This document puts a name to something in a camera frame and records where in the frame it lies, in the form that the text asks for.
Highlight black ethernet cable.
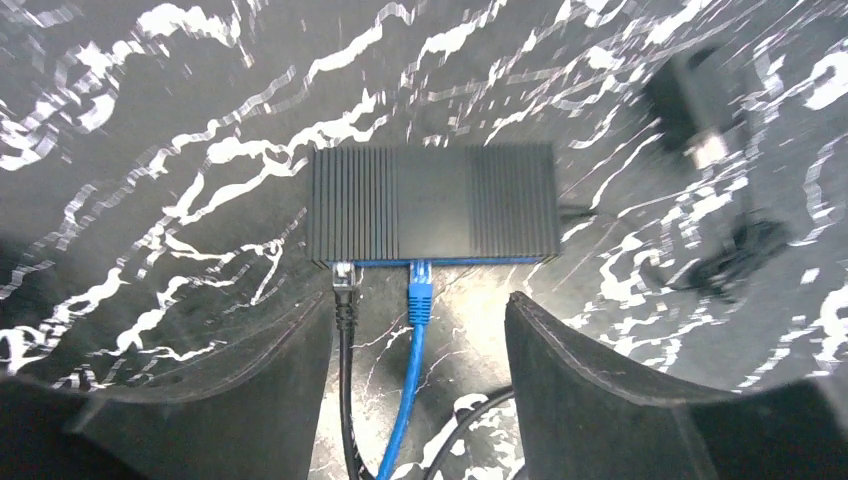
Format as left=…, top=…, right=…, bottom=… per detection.
left=329, top=260, right=372, bottom=480

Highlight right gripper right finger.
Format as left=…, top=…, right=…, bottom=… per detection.
left=504, top=292, right=847, bottom=479

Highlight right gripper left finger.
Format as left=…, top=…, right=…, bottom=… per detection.
left=1, top=294, right=332, bottom=479

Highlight black power cable with plug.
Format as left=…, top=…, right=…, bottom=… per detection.
left=423, top=387, right=517, bottom=480

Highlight blue ethernet cable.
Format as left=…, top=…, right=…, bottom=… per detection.
left=374, top=259, right=435, bottom=480

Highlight black switch with blue ports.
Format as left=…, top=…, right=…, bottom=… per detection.
left=306, top=143, right=562, bottom=268

